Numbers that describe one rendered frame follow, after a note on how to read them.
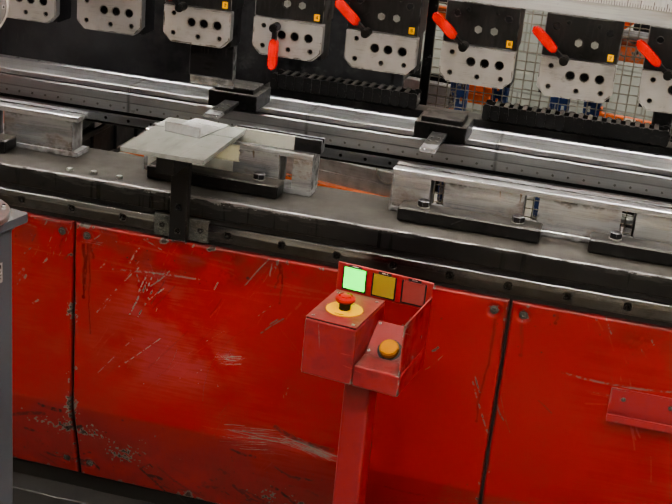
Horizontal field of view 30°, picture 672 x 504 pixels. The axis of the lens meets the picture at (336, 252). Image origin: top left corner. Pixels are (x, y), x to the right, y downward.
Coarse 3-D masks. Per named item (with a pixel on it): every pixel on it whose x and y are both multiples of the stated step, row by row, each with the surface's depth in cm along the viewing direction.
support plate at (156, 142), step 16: (160, 128) 268; (224, 128) 272; (128, 144) 255; (144, 144) 256; (160, 144) 257; (176, 144) 258; (192, 144) 259; (208, 144) 260; (224, 144) 261; (176, 160) 251; (192, 160) 250; (208, 160) 252
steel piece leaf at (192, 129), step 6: (168, 126) 266; (174, 126) 265; (180, 126) 264; (186, 126) 264; (192, 126) 271; (198, 126) 271; (204, 126) 272; (210, 126) 272; (174, 132) 266; (180, 132) 265; (186, 132) 264; (192, 132) 264; (198, 132) 263; (204, 132) 267; (210, 132) 268
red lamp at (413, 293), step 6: (408, 282) 244; (408, 288) 244; (414, 288) 244; (420, 288) 243; (402, 294) 245; (408, 294) 245; (414, 294) 244; (420, 294) 244; (402, 300) 246; (408, 300) 245; (414, 300) 245; (420, 300) 244
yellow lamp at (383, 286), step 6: (378, 276) 246; (384, 276) 246; (378, 282) 246; (384, 282) 246; (390, 282) 245; (378, 288) 247; (384, 288) 246; (390, 288) 246; (378, 294) 247; (384, 294) 247; (390, 294) 246
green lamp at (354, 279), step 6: (348, 270) 248; (354, 270) 248; (360, 270) 247; (348, 276) 249; (354, 276) 248; (360, 276) 248; (348, 282) 249; (354, 282) 248; (360, 282) 248; (348, 288) 249; (354, 288) 249; (360, 288) 248
